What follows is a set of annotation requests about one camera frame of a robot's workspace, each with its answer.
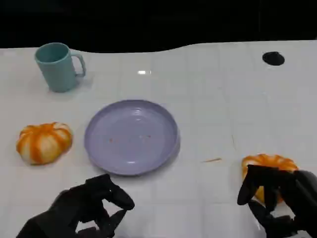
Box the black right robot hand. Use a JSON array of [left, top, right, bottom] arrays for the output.
[[237, 164, 317, 238]]

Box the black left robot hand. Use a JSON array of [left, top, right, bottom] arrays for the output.
[[15, 173, 136, 238]]

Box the orange and white bread roll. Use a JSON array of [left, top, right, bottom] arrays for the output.
[[15, 121, 73, 166], [241, 153, 300, 204]]

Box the lilac plate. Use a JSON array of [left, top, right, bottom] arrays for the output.
[[83, 99, 181, 177]]

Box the pale green mug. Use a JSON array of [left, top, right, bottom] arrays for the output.
[[34, 42, 87, 93]]

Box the black table grommet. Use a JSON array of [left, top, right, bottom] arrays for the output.
[[262, 51, 285, 66]]

